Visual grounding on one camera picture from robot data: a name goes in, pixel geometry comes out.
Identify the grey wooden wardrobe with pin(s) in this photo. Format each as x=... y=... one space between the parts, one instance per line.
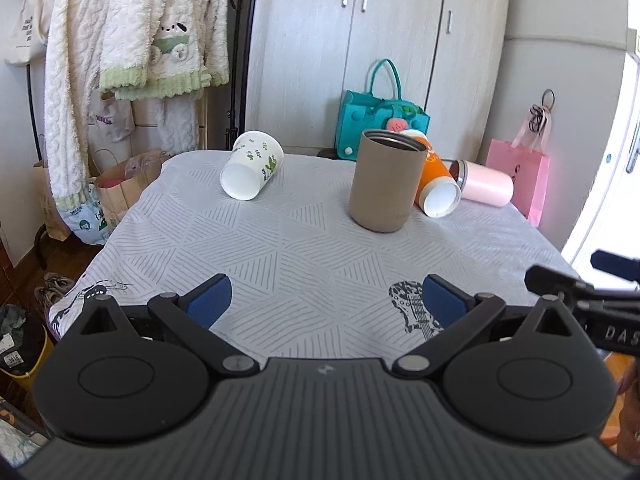
x=370 y=50

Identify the orange paper cup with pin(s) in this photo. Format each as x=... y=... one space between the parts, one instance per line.
x=436 y=182

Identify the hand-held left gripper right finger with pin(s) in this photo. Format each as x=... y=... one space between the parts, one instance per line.
x=442 y=301

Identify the fluffy white green-trimmed pajama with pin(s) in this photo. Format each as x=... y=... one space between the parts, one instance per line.
x=165 y=25

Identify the yellow waste bin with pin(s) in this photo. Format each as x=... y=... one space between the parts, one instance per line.
x=22 y=347

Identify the grey sneakers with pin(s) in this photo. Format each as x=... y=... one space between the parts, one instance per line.
x=54 y=287

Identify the pink tumbler with metal rim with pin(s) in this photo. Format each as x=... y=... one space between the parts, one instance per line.
x=484 y=184

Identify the printed plastic bag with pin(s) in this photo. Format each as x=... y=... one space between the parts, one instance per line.
x=84 y=217

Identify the person's right hand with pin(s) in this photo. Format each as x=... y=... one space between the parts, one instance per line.
x=630 y=410

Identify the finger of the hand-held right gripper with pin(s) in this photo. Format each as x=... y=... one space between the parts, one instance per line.
x=616 y=263
x=552 y=279

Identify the pink gift bag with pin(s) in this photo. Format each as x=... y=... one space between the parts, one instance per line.
x=520 y=180

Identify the teal handbag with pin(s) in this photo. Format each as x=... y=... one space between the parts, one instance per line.
x=372 y=120

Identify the white cup with green print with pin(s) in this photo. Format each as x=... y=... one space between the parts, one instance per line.
x=252 y=172

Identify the grey patterned tablecloth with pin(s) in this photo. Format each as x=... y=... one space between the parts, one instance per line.
x=300 y=250

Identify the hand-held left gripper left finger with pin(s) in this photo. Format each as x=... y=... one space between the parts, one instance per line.
x=211 y=301

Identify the small white tote bag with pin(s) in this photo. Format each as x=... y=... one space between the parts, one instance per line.
x=111 y=119

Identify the tan cylindrical cup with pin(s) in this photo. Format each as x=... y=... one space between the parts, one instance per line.
x=385 y=182

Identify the black tripod pole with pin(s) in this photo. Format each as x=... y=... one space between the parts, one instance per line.
x=236 y=60

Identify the white printed tote bag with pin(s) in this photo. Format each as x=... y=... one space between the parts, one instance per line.
x=27 y=25

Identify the brown paper bag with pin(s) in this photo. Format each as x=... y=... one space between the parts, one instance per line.
x=126 y=184
x=47 y=205

